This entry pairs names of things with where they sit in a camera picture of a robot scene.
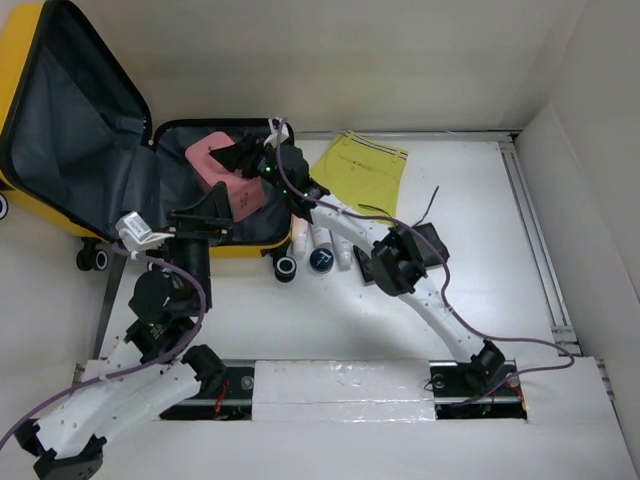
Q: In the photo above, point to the round blue cream jar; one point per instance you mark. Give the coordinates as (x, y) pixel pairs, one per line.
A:
(321, 260)

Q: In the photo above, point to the yellow shorts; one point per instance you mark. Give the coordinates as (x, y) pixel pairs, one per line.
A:
(359, 171)

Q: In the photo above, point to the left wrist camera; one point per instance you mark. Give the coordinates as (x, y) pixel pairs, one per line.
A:
(136, 235)

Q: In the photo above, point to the pink cosmetic case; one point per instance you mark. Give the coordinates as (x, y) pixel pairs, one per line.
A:
(246, 196)

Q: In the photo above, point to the yellow hard-shell suitcase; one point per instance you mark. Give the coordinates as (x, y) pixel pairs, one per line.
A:
(78, 147)

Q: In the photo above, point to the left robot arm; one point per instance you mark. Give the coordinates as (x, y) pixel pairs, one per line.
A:
(156, 363)

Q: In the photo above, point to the white lotion bottle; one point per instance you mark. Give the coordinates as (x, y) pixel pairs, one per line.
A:
(299, 237)

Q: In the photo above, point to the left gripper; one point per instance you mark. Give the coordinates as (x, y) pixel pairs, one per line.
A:
(210, 220)

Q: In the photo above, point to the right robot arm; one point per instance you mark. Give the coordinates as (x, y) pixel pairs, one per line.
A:
(398, 266)

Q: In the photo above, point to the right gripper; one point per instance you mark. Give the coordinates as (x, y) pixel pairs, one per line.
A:
(243, 154)

